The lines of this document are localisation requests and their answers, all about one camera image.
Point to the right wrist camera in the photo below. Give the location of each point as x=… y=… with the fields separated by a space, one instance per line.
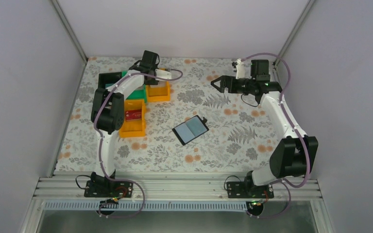
x=238 y=65

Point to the black storage bin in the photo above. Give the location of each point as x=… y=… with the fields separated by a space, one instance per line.
x=106 y=80

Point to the floral table mat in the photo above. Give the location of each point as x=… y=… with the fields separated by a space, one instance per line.
x=240 y=137

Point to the far orange storage bin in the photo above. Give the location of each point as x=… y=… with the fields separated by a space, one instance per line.
x=160 y=92

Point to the orange storage bin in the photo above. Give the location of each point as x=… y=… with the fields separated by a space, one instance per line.
x=135 y=128
x=160 y=92

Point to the aluminium rail frame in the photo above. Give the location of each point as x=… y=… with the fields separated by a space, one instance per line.
x=188 y=186

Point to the red VIP card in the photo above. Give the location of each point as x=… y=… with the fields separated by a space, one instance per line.
x=135 y=114

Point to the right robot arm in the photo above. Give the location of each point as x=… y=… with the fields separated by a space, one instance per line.
x=295 y=153

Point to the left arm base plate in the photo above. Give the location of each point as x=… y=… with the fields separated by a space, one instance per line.
x=108 y=190

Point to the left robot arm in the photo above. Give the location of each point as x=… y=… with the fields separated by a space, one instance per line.
x=108 y=113

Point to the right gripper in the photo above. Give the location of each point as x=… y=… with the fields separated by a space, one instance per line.
x=227 y=84

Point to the green storage bin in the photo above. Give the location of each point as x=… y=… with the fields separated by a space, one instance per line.
x=138 y=94

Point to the near orange storage bin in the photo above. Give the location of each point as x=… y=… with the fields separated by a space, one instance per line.
x=135 y=128

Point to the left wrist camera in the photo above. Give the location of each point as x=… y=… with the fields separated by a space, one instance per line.
x=163 y=74

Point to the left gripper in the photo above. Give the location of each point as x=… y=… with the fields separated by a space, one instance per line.
x=151 y=79

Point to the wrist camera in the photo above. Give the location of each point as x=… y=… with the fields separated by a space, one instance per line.
x=163 y=74
x=238 y=65

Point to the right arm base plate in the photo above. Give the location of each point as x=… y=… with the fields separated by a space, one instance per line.
x=241 y=190

